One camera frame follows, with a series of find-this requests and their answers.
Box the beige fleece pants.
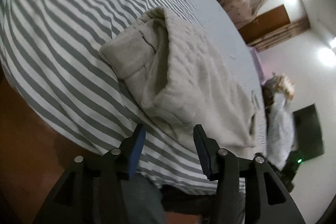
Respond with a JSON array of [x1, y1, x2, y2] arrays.
[[100, 7, 257, 150]]

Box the floral pillow pile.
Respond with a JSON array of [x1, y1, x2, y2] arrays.
[[262, 73, 295, 106]]

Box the purple covered table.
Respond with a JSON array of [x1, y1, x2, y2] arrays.
[[248, 47, 266, 85]]

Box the narrow striped curtain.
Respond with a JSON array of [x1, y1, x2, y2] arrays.
[[247, 16, 311, 53]]

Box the brown wooden door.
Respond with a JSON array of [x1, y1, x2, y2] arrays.
[[239, 5, 290, 44]]

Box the grey striped bed sheet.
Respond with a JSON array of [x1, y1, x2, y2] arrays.
[[1, 0, 266, 194]]

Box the black wall television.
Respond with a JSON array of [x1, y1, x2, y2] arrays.
[[293, 104, 325, 161]]

